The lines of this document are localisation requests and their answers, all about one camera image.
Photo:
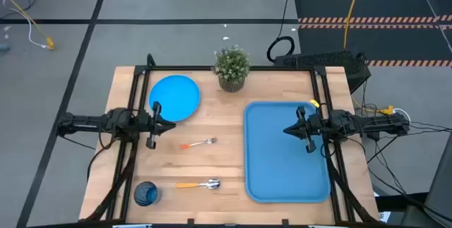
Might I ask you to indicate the dark blue ribbed cup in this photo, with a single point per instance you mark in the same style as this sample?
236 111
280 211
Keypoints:
145 194

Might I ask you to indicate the black perforated computer tower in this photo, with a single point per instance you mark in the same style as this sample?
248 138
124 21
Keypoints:
325 60

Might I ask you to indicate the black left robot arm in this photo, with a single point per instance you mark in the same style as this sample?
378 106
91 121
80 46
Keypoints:
88 122

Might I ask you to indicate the black mat with hazard stripes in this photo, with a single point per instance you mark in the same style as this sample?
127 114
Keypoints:
325 5
325 41

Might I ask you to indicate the yellow tag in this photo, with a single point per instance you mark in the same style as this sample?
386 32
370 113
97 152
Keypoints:
314 103

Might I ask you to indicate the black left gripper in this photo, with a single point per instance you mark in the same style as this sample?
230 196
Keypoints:
150 125

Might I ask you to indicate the round blue plate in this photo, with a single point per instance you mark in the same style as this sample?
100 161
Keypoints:
176 94

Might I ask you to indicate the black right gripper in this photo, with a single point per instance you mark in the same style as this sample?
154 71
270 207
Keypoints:
312 126

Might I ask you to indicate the potted plant in ribbed pot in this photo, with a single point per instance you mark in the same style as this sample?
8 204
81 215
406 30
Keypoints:
231 65

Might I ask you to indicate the black aluminium table frame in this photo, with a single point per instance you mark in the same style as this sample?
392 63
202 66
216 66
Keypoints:
275 68

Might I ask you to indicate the blue plastic tray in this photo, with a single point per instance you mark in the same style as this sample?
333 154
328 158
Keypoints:
275 164

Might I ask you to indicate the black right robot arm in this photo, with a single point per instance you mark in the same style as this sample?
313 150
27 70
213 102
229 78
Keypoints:
370 124

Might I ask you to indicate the dark grey bin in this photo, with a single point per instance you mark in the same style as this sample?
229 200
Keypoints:
441 192

